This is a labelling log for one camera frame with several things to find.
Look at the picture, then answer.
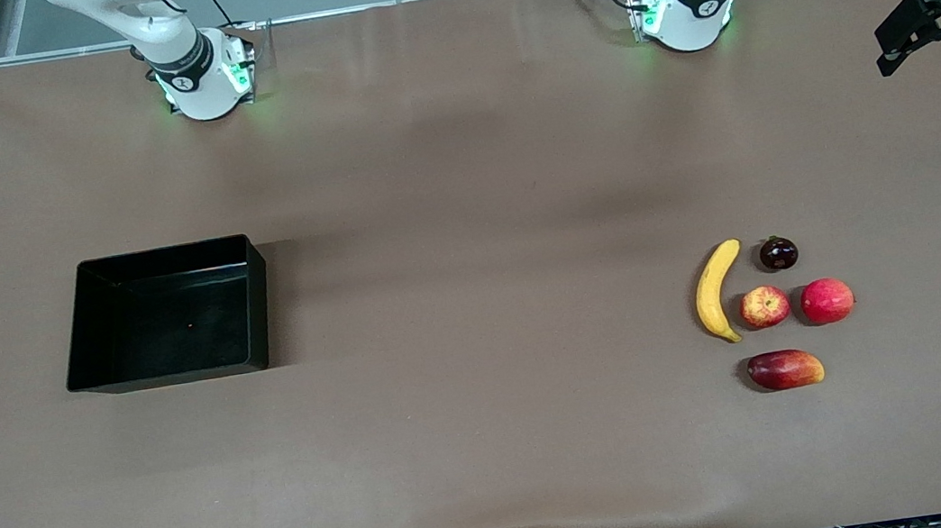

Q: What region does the black plastic box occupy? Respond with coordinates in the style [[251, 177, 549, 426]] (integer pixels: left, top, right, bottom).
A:
[[50, 231, 281, 400]]

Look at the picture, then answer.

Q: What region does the red yellow mango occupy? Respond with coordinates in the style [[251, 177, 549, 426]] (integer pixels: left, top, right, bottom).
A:
[[745, 344, 827, 396]]

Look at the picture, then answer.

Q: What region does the dark purple plum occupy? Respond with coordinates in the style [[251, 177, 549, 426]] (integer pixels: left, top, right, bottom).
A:
[[756, 232, 801, 275]]

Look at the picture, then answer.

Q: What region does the yellow banana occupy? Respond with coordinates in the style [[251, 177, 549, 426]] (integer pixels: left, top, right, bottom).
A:
[[688, 238, 755, 348]]

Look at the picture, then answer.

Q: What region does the red yellow apple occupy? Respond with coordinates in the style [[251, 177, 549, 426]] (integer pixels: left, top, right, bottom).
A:
[[737, 282, 794, 332]]

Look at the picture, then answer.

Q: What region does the black right arm base cable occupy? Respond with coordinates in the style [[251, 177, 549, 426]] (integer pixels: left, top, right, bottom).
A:
[[195, 0, 263, 39]]

